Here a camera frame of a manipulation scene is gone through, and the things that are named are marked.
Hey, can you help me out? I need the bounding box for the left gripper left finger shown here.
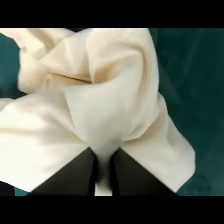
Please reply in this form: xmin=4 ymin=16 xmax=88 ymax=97
xmin=30 ymin=146 xmax=99 ymax=197

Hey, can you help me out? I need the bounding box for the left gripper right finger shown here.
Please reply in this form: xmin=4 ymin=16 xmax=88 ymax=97
xmin=110 ymin=148 xmax=175 ymax=197

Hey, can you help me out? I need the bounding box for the cream shirt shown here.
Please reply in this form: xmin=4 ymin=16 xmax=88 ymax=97
xmin=0 ymin=27 xmax=197 ymax=197

